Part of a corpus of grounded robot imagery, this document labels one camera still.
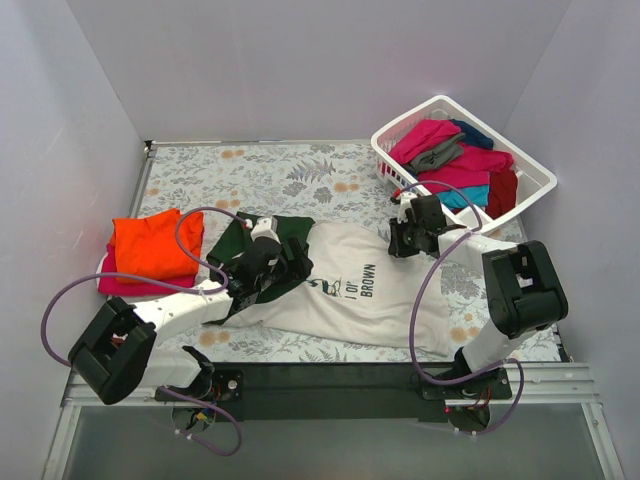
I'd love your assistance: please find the dark red shirt in basket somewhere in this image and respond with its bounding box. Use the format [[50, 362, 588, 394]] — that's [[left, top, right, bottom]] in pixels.
[[486, 169, 518, 219]]

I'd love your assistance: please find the folded pink t-shirt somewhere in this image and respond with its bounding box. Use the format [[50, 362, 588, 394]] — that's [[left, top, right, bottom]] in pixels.
[[95, 245, 196, 297]]

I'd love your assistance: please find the white green raglan t-shirt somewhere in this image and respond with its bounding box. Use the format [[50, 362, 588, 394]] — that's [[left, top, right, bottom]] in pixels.
[[225, 221, 450, 355]]

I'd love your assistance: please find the white plastic laundry basket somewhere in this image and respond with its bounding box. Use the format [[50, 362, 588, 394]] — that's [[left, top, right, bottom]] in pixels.
[[371, 95, 557, 234]]

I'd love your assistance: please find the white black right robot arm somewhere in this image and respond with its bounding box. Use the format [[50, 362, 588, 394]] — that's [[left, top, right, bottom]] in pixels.
[[389, 218, 569, 398]]

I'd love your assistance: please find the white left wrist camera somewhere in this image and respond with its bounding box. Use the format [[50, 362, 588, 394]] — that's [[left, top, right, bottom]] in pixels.
[[244, 216, 280, 243]]

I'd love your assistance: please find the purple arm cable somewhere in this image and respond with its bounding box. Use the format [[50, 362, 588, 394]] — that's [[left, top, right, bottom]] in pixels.
[[389, 180, 526, 436], [40, 206, 244, 456]]

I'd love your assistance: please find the grey shirt in basket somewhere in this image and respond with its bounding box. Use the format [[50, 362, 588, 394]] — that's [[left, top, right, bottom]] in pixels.
[[406, 142, 464, 174]]

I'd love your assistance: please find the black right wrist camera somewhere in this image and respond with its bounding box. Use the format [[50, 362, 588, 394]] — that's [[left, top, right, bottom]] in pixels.
[[391, 191, 447, 231]]

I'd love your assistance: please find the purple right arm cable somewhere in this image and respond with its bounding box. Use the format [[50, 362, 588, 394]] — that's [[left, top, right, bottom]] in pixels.
[[389, 180, 526, 436]]

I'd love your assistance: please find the black metal base rail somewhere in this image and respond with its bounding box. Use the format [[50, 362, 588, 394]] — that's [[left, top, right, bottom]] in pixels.
[[154, 361, 513, 424]]

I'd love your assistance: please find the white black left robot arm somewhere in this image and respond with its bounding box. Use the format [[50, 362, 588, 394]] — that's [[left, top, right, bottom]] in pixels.
[[68, 237, 313, 405]]

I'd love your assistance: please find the magenta shirt in basket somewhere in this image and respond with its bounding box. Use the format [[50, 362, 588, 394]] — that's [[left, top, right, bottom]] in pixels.
[[389, 119, 461, 165], [418, 146, 514, 193]]

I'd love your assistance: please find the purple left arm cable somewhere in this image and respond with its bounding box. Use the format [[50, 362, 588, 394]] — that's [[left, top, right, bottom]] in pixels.
[[40, 206, 244, 456]]

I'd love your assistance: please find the navy blue shirt in basket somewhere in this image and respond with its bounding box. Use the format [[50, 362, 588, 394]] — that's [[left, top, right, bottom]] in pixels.
[[450, 119, 494, 150]]

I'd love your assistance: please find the teal shirt in basket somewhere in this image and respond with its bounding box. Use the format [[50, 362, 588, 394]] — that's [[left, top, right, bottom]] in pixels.
[[437, 185, 490, 210]]

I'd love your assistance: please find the folded orange t-shirt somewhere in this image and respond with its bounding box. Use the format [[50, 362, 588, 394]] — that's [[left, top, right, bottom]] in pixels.
[[109, 208, 200, 280]]

